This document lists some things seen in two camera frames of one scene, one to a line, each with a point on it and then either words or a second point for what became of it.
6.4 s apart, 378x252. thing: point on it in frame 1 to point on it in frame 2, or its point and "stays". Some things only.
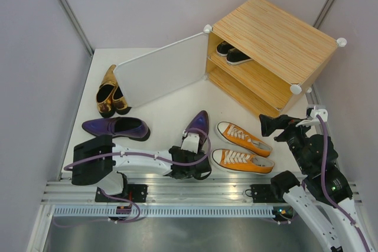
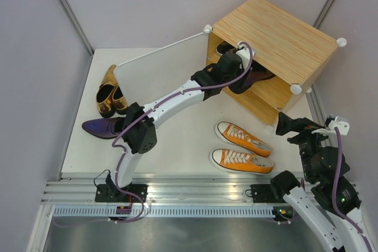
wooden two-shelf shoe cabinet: (266, 54) stays
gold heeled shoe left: (104, 93) stays
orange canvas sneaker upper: (231, 133) stays
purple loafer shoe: (199, 126) to (256, 72)
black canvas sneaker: (222, 48) stays
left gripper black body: (188, 153) to (239, 71)
